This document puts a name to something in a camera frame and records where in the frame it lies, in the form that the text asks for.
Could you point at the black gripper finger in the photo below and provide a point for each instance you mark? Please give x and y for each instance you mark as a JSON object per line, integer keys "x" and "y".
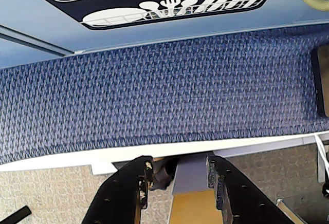
{"x": 244, "y": 198}
{"x": 120, "y": 195}

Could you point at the black flat strip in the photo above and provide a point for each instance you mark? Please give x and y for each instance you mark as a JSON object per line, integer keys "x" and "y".
{"x": 15, "y": 215}

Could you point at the blue woven floor mat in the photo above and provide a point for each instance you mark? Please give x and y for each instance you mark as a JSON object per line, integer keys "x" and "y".
{"x": 164, "y": 88}

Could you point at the black flat rectangular object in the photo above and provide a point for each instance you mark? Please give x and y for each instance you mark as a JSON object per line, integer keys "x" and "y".
{"x": 321, "y": 80}

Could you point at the dishwasher door with rack sticker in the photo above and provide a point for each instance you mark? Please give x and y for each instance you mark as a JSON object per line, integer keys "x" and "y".
{"x": 180, "y": 32}

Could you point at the blue toy kitchen unit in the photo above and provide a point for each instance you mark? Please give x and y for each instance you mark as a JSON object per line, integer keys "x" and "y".
{"x": 15, "y": 54}

